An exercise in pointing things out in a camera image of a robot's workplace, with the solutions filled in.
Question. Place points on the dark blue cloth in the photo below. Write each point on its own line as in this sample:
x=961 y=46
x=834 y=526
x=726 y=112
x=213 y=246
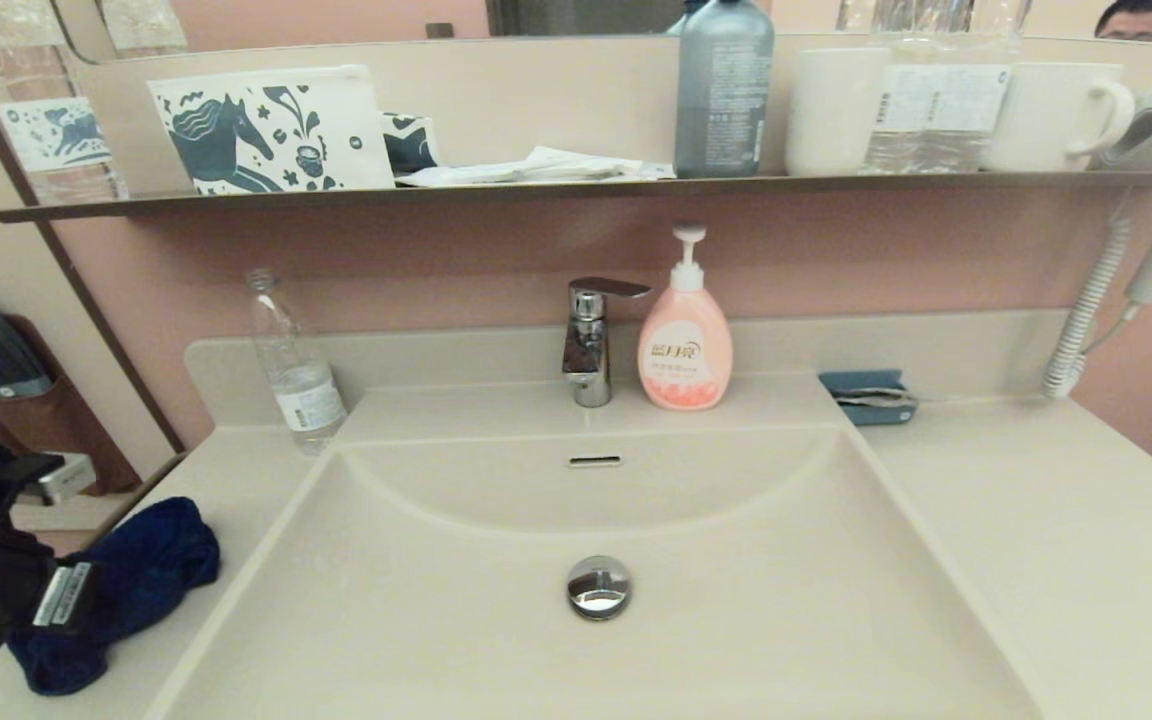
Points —
x=151 y=570

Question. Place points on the small clear plastic water bottle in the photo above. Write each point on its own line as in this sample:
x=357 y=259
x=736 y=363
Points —
x=306 y=400

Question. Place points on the chrome sink faucet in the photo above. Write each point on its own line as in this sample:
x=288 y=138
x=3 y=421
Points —
x=591 y=360

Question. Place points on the chrome sink drain stopper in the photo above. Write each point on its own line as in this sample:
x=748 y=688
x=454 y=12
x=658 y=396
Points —
x=598 y=590

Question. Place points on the beige wash basin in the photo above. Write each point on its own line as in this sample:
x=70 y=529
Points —
x=786 y=600

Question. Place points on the large horse print pouch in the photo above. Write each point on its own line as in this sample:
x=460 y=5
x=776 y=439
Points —
x=236 y=135

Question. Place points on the small blue print pouch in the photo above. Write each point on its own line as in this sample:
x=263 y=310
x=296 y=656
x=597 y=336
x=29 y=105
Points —
x=409 y=143

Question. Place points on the white paper packets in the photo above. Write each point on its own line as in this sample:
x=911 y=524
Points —
x=546 y=166

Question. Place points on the pink pump soap bottle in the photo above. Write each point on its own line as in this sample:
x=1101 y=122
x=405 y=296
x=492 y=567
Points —
x=686 y=350

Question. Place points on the grey plastic bottle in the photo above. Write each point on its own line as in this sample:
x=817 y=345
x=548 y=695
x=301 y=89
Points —
x=724 y=100

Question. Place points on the blue small package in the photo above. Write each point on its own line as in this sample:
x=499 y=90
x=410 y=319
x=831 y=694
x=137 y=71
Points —
x=876 y=419

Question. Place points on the silver wrapped amenity packet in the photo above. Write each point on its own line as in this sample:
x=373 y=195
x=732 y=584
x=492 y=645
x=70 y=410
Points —
x=876 y=398

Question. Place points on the clear water bottle white label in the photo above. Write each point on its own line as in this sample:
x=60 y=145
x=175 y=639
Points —
x=939 y=110

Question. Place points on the person's head with dark hair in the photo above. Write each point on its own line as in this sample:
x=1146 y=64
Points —
x=1134 y=20

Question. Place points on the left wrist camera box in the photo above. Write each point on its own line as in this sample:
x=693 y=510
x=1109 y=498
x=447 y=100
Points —
x=71 y=478

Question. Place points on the wall mirror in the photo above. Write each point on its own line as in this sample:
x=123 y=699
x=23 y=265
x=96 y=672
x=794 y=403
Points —
x=336 y=20

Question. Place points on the dark metal wall shelf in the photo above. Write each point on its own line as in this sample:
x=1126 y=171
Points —
x=536 y=190

